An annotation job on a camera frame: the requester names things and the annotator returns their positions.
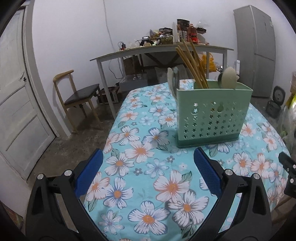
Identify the floral turquoise blanket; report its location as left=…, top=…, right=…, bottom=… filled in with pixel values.
left=82, top=79, right=292, bottom=241

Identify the beige soup spoon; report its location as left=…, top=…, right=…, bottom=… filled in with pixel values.
left=221, top=66, right=238, bottom=90

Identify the colourful bag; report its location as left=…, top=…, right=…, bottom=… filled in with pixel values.
left=0, top=202, right=23, bottom=232

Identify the cardboard box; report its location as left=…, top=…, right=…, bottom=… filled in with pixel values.
left=122, top=56, right=141, bottom=76

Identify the wooden chair with dark seat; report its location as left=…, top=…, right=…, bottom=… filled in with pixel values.
left=53, top=70, right=103, bottom=132

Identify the metal spoon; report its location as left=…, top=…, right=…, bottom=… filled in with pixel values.
left=217, top=70, right=226, bottom=89

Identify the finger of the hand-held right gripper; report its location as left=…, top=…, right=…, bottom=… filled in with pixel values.
left=284, top=177, right=296, bottom=199
left=278, top=152, right=296, bottom=173

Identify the grey refrigerator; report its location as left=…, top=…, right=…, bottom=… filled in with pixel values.
left=233, top=5, right=277, bottom=98

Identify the grey storage box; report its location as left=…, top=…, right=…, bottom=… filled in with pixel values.
left=119, top=74, right=148, bottom=93

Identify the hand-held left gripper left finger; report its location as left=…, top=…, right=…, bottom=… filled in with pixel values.
left=25, top=148, right=109, bottom=241

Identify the yellow plastic bag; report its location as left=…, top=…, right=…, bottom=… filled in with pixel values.
left=200, top=53, right=216, bottom=73

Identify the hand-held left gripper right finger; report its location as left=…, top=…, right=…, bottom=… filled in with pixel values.
left=187, top=147, right=272, bottom=241

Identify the grey long table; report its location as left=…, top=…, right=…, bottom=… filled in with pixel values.
left=90, top=44, right=234, bottom=120

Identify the black rice cooker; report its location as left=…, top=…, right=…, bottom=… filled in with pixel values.
left=265, top=86, right=287, bottom=118

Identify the dark box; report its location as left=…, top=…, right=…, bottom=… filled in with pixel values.
left=177, top=19, right=190, bottom=30

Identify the translucent white rice spoon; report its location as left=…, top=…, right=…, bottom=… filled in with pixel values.
left=166, top=65, right=188, bottom=99

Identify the bare wooden chair frame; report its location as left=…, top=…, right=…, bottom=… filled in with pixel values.
left=272, top=193, right=296, bottom=224

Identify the bundle of wooden chopsticks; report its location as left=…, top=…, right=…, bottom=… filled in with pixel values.
left=175, top=38, right=210, bottom=90

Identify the small low stool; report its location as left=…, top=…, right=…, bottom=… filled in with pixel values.
left=96, top=86, right=119, bottom=106

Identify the red toy box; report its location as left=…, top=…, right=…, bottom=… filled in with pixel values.
left=187, top=23, right=199, bottom=43

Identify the white panel door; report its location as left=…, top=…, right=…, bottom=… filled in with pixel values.
left=0, top=6, right=56, bottom=180

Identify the green plastic utensil holder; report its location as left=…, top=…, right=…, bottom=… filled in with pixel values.
left=176, top=79, right=253, bottom=148

